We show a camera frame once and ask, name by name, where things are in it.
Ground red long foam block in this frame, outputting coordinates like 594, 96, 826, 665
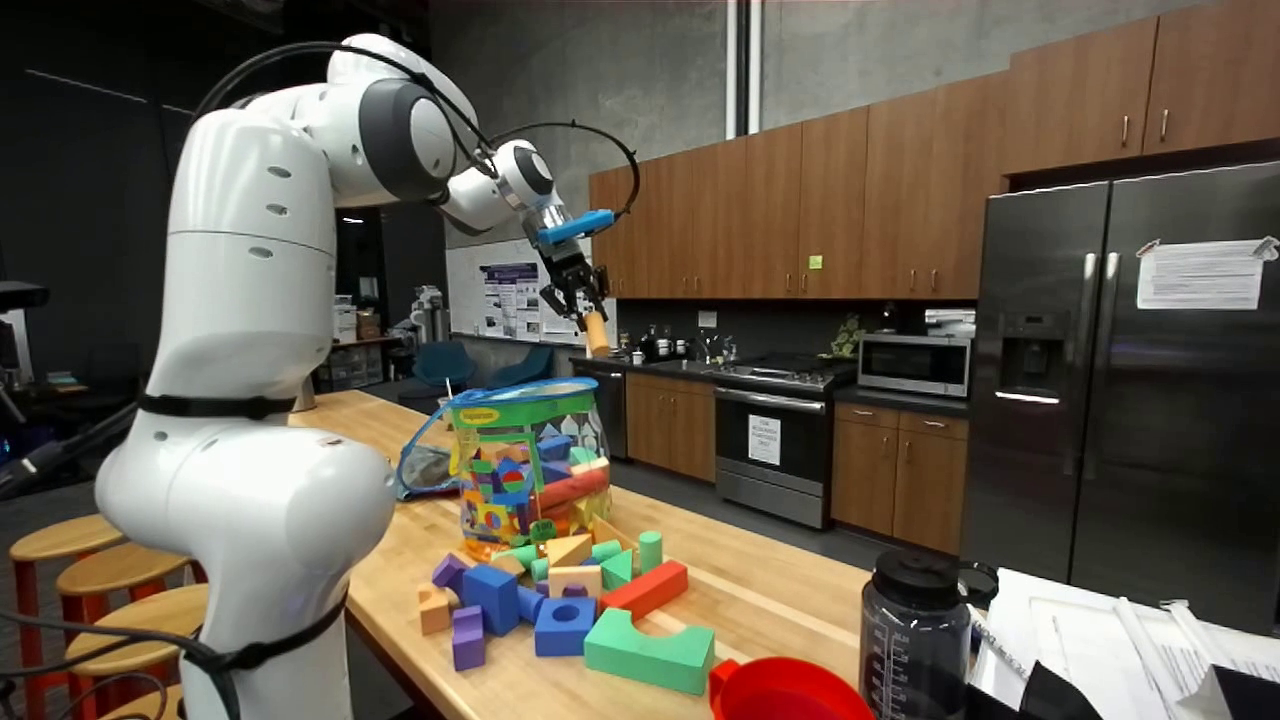
601, 557, 690, 620
536, 460, 614, 514

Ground red plastic bowl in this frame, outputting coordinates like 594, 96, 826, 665
704, 653, 876, 720

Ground stainless steel oven range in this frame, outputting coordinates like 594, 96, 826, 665
710, 357, 855, 534

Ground silver microwave oven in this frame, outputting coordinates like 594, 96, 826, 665
853, 329, 974, 402

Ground white paper notice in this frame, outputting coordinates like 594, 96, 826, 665
1130, 232, 1280, 312

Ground white paper stack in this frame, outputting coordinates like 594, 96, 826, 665
963, 563, 1280, 720

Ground yellow triangular foam block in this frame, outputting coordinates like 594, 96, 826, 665
540, 527, 594, 570

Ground green triangular foam block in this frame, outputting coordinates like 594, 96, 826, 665
594, 545, 634, 591

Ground brown wooden wall cabinets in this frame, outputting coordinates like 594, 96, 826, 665
584, 0, 1280, 305

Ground small purple foam block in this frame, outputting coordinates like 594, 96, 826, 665
446, 599, 488, 671

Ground yellow foam cylinder block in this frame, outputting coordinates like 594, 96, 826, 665
579, 308, 621, 359

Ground stainless steel refrigerator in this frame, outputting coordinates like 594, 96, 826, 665
958, 156, 1280, 633

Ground dark water bottle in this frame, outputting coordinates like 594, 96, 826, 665
855, 548, 974, 720

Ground large green arch block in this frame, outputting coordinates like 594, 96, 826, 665
579, 603, 720, 698

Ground brown wooden base cabinet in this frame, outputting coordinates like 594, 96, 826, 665
621, 372, 720, 483
826, 398, 971, 557

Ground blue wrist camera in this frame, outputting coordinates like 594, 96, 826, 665
530, 203, 621, 254

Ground blue block with round hole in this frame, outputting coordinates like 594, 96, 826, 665
530, 591, 601, 660

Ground green foam cylinder block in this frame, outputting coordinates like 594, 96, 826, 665
630, 526, 669, 577

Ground black base cable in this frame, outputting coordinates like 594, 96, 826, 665
0, 603, 348, 720

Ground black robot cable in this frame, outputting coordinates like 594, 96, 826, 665
195, 37, 642, 257

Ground small orange foam block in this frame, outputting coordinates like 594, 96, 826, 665
415, 581, 458, 639

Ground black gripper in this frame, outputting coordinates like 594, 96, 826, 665
536, 241, 614, 331

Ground black dishwasher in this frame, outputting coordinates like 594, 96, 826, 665
584, 366, 630, 464

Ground clear bag with blue trim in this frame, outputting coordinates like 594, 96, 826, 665
393, 372, 621, 554

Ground wooden stool with red legs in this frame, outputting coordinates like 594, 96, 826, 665
61, 581, 215, 720
6, 517, 124, 720
96, 684, 182, 720
52, 542, 195, 646

